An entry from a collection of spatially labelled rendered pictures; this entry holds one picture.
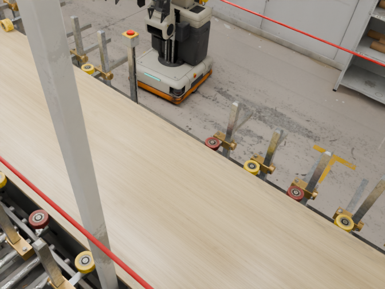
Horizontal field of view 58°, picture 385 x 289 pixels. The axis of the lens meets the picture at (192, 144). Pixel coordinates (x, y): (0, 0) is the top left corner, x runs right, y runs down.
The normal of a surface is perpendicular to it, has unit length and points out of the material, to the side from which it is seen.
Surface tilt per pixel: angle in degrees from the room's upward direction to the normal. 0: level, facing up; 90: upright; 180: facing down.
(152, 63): 0
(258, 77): 0
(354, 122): 0
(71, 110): 90
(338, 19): 90
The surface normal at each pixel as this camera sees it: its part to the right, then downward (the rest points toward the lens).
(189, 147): 0.07, -0.69
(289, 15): -0.61, 0.54
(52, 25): 0.79, 0.49
